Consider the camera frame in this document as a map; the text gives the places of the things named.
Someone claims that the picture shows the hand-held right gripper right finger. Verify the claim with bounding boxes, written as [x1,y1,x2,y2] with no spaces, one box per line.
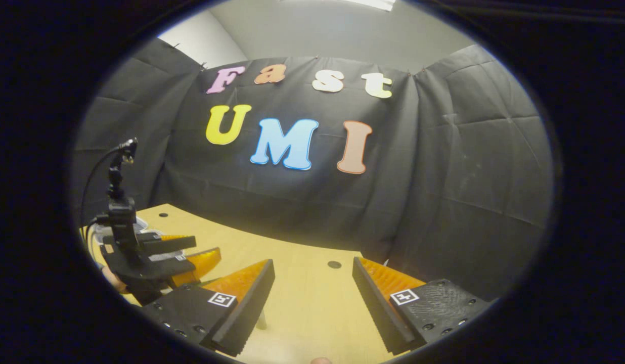
[352,256,491,355]

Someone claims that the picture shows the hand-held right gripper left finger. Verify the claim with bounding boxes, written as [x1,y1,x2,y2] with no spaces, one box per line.
[141,259,276,357]

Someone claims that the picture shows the black backdrop cloth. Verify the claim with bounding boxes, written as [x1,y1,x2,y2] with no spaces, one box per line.
[71,38,554,302]

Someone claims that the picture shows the ceiling light panel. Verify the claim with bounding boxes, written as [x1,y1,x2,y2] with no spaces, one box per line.
[343,0,397,12]

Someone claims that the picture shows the thin black cable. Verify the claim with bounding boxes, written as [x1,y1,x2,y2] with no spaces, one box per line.
[80,146,127,231]

